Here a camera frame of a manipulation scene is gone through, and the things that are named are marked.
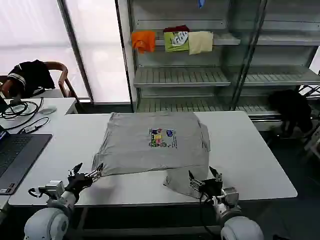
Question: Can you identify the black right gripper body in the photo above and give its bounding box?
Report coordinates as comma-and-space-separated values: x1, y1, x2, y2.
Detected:
200, 177, 224, 200

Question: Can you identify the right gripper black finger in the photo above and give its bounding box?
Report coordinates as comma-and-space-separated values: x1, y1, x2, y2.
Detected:
187, 169, 206, 193
208, 166, 224, 183

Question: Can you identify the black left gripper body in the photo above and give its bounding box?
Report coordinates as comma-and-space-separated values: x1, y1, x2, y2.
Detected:
65, 172, 95, 195

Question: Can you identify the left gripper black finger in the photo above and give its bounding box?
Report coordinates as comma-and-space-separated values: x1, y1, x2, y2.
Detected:
67, 162, 84, 177
85, 162, 105, 182

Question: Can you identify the grey printed t-shirt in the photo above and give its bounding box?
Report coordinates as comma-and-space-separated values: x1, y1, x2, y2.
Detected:
91, 111, 212, 200

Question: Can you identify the dark grey laptop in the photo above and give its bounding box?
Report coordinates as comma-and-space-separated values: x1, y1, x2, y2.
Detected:
0, 124, 53, 196

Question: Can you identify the grey computer mouse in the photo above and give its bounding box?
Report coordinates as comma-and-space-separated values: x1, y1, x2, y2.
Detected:
39, 105, 57, 116

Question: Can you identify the brown wooden chair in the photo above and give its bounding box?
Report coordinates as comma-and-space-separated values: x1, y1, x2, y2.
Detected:
0, 61, 79, 100

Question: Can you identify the black garment with striped cuff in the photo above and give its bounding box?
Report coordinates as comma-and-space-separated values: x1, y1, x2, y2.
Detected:
6, 59, 56, 99

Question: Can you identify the grey metal shelf rack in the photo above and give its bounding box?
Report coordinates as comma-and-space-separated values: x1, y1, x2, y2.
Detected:
116, 0, 320, 131

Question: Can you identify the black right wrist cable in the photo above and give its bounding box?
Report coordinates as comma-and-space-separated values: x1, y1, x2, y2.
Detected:
199, 189, 227, 236

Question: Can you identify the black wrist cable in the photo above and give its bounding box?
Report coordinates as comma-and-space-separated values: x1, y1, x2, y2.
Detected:
199, 189, 227, 236
27, 187, 43, 199

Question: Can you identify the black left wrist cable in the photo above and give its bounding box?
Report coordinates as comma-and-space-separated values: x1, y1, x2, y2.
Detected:
27, 187, 43, 199

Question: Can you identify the grey adapter with cable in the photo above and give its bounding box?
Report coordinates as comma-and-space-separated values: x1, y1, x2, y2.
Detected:
4, 116, 51, 134

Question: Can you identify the coiled black cable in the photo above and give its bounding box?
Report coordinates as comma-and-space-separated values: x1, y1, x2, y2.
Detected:
0, 97, 45, 120

